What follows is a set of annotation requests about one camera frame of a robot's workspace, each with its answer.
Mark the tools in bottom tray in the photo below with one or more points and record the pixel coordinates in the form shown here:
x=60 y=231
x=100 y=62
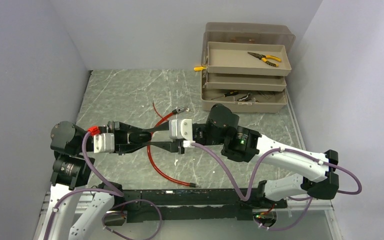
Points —
x=249 y=96

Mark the beige tiered toolbox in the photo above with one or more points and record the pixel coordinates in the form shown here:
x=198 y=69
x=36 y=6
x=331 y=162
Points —
x=229 y=67

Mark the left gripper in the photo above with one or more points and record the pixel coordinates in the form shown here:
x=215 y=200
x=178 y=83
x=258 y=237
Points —
x=121 y=145

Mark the yellow handled screwdriver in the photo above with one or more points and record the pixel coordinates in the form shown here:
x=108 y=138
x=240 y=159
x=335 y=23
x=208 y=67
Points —
x=201 y=68

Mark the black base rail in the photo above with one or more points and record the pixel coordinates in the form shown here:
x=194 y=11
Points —
x=141 y=205

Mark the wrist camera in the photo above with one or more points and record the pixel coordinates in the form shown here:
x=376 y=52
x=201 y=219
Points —
x=103 y=142
x=181 y=129

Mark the yellow handled pliers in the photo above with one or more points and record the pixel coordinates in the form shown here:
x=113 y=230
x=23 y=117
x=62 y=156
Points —
x=267 y=59

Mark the silver key bunch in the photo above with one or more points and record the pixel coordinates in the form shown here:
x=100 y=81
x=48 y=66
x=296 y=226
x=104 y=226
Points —
x=187 y=109

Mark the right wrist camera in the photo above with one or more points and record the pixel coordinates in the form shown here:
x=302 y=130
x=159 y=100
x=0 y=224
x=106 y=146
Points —
x=181 y=129

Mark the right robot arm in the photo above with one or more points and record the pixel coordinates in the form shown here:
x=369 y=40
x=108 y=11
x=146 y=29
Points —
x=314 y=173

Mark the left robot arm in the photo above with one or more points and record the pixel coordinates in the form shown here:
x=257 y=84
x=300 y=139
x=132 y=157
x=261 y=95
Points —
x=74 y=209

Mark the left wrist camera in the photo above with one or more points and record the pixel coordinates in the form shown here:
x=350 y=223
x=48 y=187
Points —
x=103 y=142

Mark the small black padlock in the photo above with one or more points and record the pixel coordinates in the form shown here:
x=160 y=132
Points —
x=139 y=137

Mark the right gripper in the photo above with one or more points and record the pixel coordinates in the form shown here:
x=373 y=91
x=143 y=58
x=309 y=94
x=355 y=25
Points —
x=173 y=147

